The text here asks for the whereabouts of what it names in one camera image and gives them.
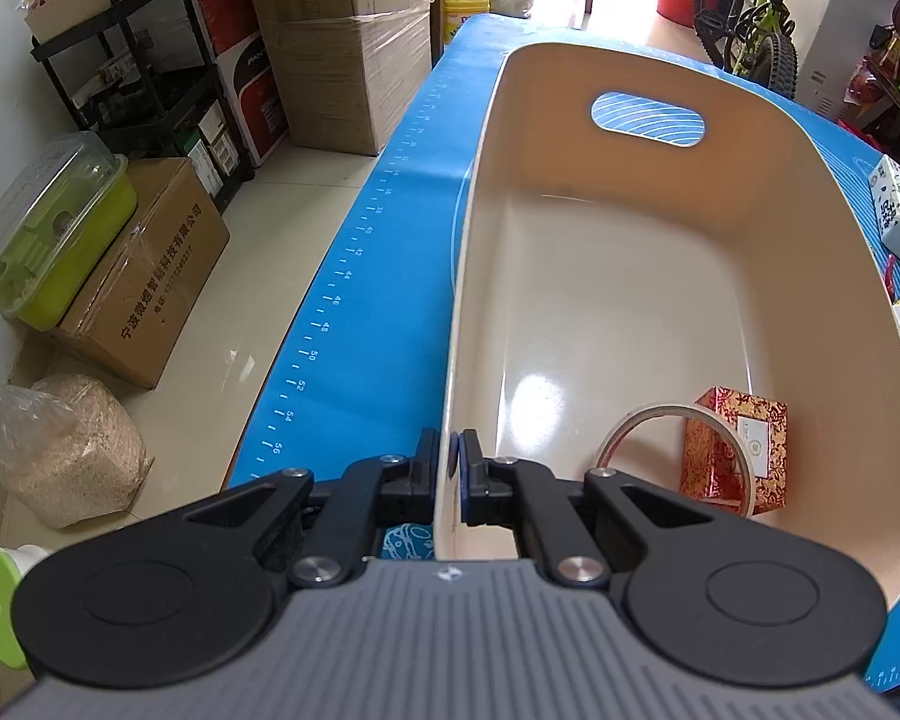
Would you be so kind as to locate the blue silicone baking mat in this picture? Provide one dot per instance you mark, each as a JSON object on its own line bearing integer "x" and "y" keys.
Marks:
{"x": 363, "y": 363}

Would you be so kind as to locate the lower cardboard box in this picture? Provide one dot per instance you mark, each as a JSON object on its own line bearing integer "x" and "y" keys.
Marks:
{"x": 345, "y": 83}

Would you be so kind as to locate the red white appliance box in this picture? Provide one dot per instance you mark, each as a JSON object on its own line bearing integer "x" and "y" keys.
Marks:
{"x": 250, "y": 85}

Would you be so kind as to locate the plastic bag of grain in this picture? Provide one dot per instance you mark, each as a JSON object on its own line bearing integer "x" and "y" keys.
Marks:
{"x": 69, "y": 451}

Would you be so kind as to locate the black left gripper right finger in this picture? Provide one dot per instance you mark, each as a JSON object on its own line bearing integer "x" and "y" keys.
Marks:
{"x": 539, "y": 510}

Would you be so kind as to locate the floor cardboard box with text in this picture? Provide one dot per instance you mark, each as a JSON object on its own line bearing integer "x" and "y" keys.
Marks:
{"x": 131, "y": 310}

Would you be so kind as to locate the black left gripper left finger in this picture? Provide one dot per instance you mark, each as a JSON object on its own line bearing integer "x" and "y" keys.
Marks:
{"x": 344, "y": 520}

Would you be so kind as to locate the beige plastic storage bin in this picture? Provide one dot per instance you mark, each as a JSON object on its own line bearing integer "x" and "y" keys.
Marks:
{"x": 640, "y": 232}

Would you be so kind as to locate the green black bicycle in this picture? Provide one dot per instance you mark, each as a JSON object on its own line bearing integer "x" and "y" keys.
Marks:
{"x": 751, "y": 39}

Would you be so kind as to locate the white tape roll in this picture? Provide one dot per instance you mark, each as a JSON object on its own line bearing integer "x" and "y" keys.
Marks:
{"x": 716, "y": 464}

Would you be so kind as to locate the black metal shelf rack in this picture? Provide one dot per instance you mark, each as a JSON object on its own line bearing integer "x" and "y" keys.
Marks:
{"x": 141, "y": 76}

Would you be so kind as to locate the green clear-lid container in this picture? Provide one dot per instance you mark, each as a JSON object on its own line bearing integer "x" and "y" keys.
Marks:
{"x": 57, "y": 220}

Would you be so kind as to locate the green round lid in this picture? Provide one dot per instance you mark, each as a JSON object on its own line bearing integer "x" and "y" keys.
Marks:
{"x": 14, "y": 566}

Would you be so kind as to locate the white cabinet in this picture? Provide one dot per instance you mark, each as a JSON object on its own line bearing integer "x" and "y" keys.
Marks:
{"x": 831, "y": 36}

